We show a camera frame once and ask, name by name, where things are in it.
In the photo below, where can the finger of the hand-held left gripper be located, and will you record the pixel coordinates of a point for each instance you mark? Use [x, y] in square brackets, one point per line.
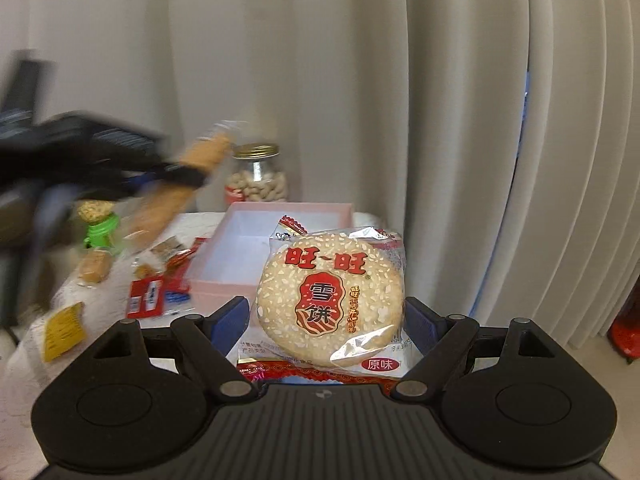
[187, 176]
[145, 182]

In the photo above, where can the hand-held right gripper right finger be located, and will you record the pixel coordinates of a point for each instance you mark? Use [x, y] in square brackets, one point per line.
[419, 325]

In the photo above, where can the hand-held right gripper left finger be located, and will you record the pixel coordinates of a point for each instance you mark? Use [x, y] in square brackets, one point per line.
[231, 321]

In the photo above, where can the long biscuit packet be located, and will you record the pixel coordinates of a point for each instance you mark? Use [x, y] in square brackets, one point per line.
[165, 200]

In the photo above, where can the pink cardboard box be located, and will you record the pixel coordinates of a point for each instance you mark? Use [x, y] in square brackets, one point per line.
[240, 250]

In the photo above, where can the red packet with white label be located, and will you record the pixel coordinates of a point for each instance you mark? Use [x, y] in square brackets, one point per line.
[146, 296]

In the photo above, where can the round rice cracker packet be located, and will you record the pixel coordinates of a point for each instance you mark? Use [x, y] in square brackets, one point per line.
[327, 295]

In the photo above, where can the yellow snack packet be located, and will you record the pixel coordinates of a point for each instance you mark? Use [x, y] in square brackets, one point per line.
[64, 332]

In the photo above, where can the small blue snack packet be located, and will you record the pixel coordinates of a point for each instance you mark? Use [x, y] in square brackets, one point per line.
[179, 297]

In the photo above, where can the green candy dispenser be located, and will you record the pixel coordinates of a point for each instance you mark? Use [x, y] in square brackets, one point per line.
[100, 225]

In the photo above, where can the glass jar of peanuts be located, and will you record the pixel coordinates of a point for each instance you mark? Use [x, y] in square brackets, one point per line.
[256, 185]

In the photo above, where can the red snack packet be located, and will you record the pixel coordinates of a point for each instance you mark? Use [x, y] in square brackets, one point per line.
[187, 262]

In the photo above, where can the small orange snack packet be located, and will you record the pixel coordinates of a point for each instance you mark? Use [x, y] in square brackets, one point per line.
[150, 257]

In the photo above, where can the tan snack packet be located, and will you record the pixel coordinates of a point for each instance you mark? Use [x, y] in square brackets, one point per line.
[95, 266]

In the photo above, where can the white lace tablecloth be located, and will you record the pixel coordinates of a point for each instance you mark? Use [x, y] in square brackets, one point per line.
[100, 310]

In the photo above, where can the red object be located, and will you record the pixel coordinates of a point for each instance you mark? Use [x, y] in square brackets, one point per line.
[627, 342]

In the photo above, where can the cream curtain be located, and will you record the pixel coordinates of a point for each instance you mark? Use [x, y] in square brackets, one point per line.
[450, 110]

